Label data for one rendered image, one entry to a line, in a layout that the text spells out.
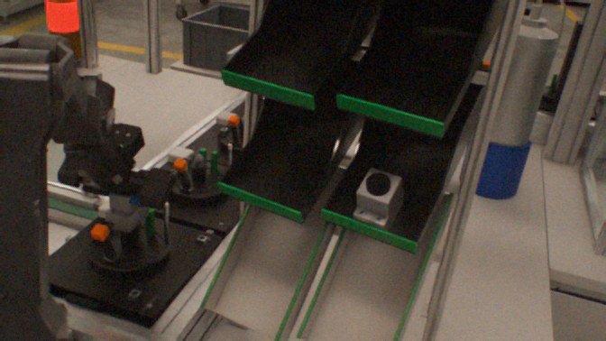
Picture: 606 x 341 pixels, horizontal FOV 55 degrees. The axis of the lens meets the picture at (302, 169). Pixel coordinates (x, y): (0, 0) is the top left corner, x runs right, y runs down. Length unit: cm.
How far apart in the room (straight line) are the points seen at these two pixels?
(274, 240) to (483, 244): 65
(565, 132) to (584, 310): 63
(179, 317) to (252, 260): 15
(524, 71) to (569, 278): 49
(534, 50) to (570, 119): 46
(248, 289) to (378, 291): 20
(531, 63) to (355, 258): 78
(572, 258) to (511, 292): 23
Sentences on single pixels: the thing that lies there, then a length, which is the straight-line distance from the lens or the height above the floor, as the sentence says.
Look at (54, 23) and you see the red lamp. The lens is 109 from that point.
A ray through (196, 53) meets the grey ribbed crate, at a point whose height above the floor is 69.
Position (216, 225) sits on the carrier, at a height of 97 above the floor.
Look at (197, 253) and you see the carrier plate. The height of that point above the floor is 97.
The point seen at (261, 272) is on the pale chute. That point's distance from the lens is 90.
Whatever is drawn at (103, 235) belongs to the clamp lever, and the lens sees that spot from 96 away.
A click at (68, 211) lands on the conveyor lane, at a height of 95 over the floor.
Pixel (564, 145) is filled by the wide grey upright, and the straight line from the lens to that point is 193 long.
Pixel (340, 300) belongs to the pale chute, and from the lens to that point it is 88.
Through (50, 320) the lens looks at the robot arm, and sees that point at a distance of 61.
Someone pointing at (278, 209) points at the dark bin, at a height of 120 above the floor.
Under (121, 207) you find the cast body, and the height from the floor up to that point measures 108.
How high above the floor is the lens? 161
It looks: 28 degrees down
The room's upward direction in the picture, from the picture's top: 6 degrees clockwise
